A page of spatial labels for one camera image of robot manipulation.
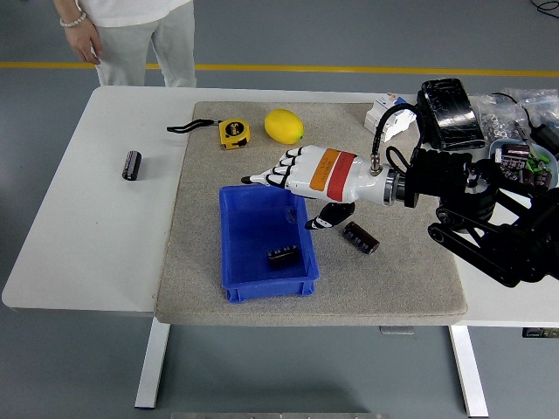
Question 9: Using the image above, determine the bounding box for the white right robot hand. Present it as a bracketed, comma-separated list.
[241, 145, 388, 231]

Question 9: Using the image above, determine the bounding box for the person's right hand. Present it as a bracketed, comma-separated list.
[65, 17, 104, 65]

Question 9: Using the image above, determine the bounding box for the black cylindrical battery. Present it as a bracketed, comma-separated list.
[340, 221, 379, 256]
[121, 150, 143, 182]
[266, 244, 301, 271]

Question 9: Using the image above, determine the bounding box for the blue plastic box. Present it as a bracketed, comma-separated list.
[217, 183, 320, 305]

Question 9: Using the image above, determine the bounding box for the person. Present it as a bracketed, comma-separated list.
[52, 0, 197, 88]

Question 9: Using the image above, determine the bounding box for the yellow lemon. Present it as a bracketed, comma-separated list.
[263, 108, 305, 145]

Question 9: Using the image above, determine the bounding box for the white circuit breaker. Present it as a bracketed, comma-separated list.
[364, 92, 418, 143]

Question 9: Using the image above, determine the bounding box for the yellow tape measure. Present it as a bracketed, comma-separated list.
[166, 117, 253, 151]

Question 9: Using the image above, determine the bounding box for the grey-brown mat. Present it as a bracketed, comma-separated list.
[155, 101, 467, 327]

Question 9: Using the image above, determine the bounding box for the glossy black pedal case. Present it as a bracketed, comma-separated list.
[414, 78, 487, 152]

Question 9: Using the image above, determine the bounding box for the light blue bowl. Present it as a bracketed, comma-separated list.
[488, 138, 559, 191]

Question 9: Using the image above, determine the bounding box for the clear bag of washers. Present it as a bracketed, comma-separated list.
[473, 93, 532, 145]

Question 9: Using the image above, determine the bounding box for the large brown capacitor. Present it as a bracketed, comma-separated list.
[499, 144, 532, 172]

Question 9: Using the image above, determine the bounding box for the green terminal connector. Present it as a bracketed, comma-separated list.
[526, 152, 552, 171]

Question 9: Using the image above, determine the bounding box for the small dark capacitor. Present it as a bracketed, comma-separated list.
[521, 168, 554, 189]

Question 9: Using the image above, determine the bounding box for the black power adapter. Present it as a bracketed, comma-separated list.
[530, 123, 559, 154]

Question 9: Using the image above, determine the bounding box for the clear plastic parts bag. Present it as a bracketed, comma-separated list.
[501, 86, 559, 130]

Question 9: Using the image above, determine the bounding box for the white table leg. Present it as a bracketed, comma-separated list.
[449, 325, 489, 418]
[134, 323, 170, 410]

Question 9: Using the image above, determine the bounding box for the table height control panel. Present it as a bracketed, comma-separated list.
[522, 326, 559, 339]

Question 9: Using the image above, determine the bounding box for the white bead bracelet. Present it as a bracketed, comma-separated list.
[59, 11, 88, 28]

